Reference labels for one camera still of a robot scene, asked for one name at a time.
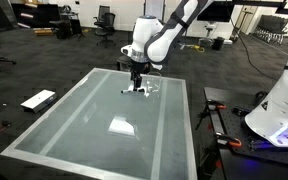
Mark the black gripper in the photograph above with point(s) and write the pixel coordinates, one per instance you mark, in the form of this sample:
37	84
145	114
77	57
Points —
139	68

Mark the black and white marker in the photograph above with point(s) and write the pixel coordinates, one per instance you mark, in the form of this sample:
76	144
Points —
133	91

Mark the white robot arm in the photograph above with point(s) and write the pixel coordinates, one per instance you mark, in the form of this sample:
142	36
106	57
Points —
154	42

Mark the black perforated robot base table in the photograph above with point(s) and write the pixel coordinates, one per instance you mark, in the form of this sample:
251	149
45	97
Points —
256	159

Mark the clear glass cup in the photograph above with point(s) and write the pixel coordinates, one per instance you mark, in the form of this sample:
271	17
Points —
153	81

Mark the black bin with items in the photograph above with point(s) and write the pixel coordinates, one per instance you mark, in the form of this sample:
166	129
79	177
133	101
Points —
123	63

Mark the black office chair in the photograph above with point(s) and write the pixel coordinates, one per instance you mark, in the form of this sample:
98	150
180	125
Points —
105	25

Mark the black bucket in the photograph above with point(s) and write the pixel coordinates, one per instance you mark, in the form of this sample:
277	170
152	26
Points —
218	43

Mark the white flat box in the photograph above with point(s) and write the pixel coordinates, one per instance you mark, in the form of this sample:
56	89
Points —
39	101

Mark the black monitor screen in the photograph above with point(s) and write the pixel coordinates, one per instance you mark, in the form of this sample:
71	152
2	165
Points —
218	11

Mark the black desk with shelves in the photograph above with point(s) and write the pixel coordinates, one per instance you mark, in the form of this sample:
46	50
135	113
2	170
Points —
48	18

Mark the row of stacked chairs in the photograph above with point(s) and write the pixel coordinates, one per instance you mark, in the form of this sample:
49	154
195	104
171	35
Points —
271	29

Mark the orange handled clamp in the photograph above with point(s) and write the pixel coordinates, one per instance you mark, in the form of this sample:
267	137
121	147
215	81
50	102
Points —
216	104
234	142

